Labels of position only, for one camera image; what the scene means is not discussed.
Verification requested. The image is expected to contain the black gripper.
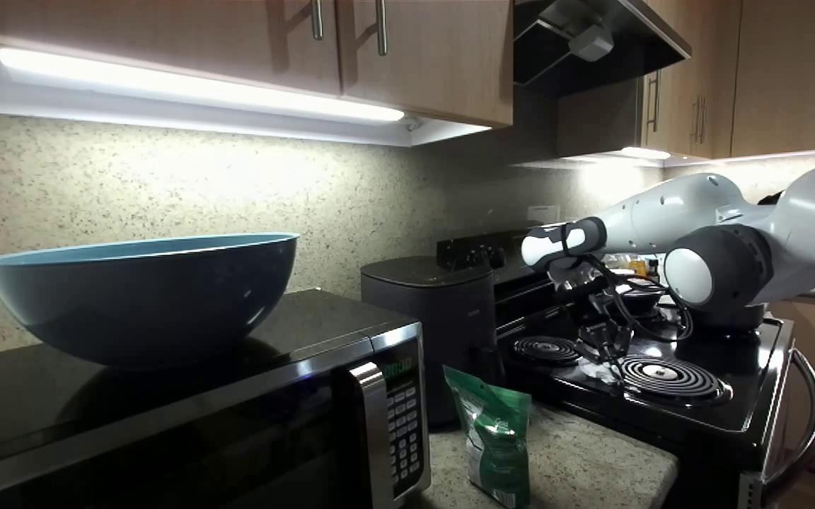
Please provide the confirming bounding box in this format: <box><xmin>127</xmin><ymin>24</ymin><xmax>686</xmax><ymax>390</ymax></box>
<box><xmin>550</xmin><ymin>255</ymin><xmax>636</xmax><ymax>363</ymax></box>

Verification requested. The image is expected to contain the white tissue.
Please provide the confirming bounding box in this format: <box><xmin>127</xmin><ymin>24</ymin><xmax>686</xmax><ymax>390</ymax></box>
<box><xmin>580</xmin><ymin>358</ymin><xmax>624</xmax><ymax>383</ymax></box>

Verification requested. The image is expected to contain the black electric stove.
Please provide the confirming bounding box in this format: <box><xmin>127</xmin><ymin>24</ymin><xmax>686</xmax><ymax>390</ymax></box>
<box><xmin>433</xmin><ymin>222</ymin><xmax>815</xmax><ymax>509</ymax></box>

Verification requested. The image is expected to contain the metal pot with lid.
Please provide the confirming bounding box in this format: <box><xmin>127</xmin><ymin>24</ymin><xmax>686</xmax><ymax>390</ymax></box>
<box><xmin>615</xmin><ymin>273</ymin><xmax>670</xmax><ymax>328</ymax></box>

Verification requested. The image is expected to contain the small coil burner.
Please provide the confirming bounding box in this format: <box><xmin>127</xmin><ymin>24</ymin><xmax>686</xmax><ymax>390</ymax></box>
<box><xmin>503</xmin><ymin>329</ymin><xmax>590</xmax><ymax>369</ymax></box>

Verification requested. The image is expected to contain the large coil burner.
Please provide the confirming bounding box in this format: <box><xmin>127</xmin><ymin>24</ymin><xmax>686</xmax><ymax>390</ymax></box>
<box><xmin>615</xmin><ymin>351</ymin><xmax>740</xmax><ymax>409</ymax></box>

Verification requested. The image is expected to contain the black pot with lid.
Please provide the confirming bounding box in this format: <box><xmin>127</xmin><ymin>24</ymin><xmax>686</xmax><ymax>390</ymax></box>
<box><xmin>693</xmin><ymin>303</ymin><xmax>771</xmax><ymax>344</ymax></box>

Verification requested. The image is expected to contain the green snack bag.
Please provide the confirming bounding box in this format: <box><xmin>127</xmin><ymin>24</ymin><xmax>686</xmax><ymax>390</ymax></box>
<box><xmin>443</xmin><ymin>361</ymin><xmax>535</xmax><ymax>509</ymax></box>

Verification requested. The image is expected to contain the steel range hood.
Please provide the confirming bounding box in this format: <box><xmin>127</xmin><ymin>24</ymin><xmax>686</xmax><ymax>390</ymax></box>
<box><xmin>510</xmin><ymin>0</ymin><xmax>693</xmax><ymax>98</ymax></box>

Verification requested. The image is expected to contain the black steel microwave oven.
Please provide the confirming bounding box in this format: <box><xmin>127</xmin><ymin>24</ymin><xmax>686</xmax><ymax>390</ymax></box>
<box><xmin>0</xmin><ymin>288</ymin><xmax>437</xmax><ymax>509</ymax></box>

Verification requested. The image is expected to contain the dark blue bowl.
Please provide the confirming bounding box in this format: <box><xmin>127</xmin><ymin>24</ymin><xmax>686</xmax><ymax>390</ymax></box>
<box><xmin>0</xmin><ymin>229</ymin><xmax>300</xmax><ymax>372</ymax></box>

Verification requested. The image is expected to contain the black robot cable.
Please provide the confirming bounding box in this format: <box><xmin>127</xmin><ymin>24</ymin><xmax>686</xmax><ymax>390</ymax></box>
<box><xmin>535</xmin><ymin>252</ymin><xmax>701</xmax><ymax>351</ymax></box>

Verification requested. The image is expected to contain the tan wall cabinet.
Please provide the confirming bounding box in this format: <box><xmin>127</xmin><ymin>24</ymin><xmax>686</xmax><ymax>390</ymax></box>
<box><xmin>554</xmin><ymin>0</ymin><xmax>815</xmax><ymax>160</ymax></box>

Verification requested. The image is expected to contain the wooden wall cabinet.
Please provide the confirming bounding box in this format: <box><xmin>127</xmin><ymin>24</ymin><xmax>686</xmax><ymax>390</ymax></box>
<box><xmin>0</xmin><ymin>0</ymin><xmax>519</xmax><ymax>130</ymax></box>

